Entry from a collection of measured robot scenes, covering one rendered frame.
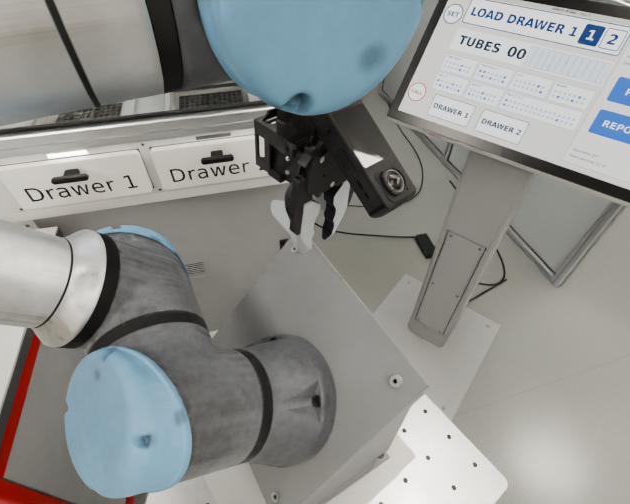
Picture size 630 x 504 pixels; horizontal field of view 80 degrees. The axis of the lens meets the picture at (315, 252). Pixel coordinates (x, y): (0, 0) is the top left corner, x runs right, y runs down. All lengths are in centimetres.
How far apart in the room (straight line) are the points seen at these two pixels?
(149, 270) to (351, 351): 23
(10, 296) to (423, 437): 58
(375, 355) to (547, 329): 152
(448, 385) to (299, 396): 117
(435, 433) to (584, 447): 107
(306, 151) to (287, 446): 30
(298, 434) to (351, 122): 31
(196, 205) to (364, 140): 79
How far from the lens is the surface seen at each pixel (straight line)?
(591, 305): 209
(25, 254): 38
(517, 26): 97
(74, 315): 39
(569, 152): 89
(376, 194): 32
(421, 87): 95
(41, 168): 102
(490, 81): 93
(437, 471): 69
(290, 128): 38
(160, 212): 110
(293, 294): 50
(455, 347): 164
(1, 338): 95
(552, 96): 91
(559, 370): 182
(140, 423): 33
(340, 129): 33
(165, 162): 96
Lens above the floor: 141
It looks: 48 degrees down
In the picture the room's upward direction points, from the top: straight up
